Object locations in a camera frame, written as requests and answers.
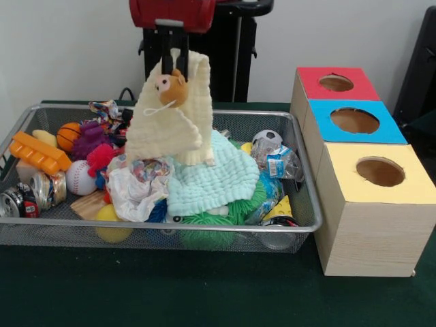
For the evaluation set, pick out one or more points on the small basketball toy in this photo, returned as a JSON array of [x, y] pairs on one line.
[[68, 136]]

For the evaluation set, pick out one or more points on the cream waffle cloth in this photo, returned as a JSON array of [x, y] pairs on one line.
[[163, 129]]

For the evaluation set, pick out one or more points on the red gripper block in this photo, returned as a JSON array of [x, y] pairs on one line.
[[170, 12]]

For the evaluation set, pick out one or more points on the crushed red black can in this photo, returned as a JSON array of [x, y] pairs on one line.
[[17, 204]]

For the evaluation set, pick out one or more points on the white baseball toy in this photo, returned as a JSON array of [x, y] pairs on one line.
[[80, 178]]

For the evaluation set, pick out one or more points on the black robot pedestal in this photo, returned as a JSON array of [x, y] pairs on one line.
[[228, 68]]

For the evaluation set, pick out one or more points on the wooden box three holes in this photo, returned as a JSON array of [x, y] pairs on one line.
[[374, 238]]

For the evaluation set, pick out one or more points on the purple spiky ball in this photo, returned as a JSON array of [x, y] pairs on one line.
[[86, 143]]

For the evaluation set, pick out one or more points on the pink spiky toy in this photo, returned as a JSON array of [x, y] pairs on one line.
[[100, 156]]

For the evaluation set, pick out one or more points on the shallow mesh bin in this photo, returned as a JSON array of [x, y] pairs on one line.
[[34, 238]]

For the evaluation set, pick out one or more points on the green cloth side table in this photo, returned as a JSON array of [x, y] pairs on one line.
[[422, 129]]

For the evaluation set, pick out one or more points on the crumpled printed white wrapper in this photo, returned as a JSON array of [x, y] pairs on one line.
[[136, 190]]

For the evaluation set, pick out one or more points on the small soccer ball toy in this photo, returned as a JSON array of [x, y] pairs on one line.
[[269, 138]]

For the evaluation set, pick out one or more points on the large orange toy brick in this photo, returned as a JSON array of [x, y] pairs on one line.
[[37, 153]]

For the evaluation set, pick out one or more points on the mint waffle cloth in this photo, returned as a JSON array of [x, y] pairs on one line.
[[218, 177]]

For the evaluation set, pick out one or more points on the black upright panel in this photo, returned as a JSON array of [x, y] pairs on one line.
[[419, 68]]

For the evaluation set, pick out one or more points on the brown plush animal toy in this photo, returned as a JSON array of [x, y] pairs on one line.
[[175, 92]]

